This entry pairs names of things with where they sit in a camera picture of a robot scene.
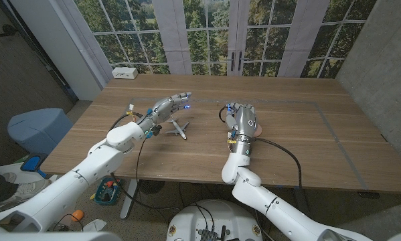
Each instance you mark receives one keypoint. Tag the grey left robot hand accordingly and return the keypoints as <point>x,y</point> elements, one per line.
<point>163,108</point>

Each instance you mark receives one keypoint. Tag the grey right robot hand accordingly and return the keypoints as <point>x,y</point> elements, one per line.
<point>245,124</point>

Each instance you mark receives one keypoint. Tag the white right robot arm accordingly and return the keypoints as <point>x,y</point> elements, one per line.
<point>253,197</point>

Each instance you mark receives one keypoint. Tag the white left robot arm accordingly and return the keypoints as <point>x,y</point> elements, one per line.
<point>96,164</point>

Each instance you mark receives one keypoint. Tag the pink round plate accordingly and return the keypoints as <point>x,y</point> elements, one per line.
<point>259,130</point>

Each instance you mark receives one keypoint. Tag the white toy airplane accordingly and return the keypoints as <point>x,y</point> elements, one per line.
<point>180,130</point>

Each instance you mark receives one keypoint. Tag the white power strip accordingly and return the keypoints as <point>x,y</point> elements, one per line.
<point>124,73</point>

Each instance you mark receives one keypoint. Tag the black round floor fan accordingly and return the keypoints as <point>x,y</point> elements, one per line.
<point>151,186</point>

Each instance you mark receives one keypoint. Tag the printed window backdrop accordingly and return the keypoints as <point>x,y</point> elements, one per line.
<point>200,33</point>

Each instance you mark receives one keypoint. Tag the white robot torso base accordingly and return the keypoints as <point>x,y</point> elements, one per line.
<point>217,217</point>

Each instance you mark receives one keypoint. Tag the white table leg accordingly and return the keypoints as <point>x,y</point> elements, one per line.
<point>129,201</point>

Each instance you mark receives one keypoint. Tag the teal box of toys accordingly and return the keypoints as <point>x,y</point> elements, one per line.
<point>107,191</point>

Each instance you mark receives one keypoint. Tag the grey table leg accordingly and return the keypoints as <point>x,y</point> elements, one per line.
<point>302,211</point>

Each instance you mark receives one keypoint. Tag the blue-grey padded stool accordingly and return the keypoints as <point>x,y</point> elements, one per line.
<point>39,129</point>

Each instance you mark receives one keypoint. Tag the crumpled white tissue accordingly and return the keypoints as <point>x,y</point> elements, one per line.
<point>94,226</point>

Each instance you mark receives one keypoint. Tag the orange ball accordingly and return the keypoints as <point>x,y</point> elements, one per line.
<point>77,215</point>

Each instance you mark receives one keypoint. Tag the grey sneaker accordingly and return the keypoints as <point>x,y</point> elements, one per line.
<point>9,176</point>
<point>26,190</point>

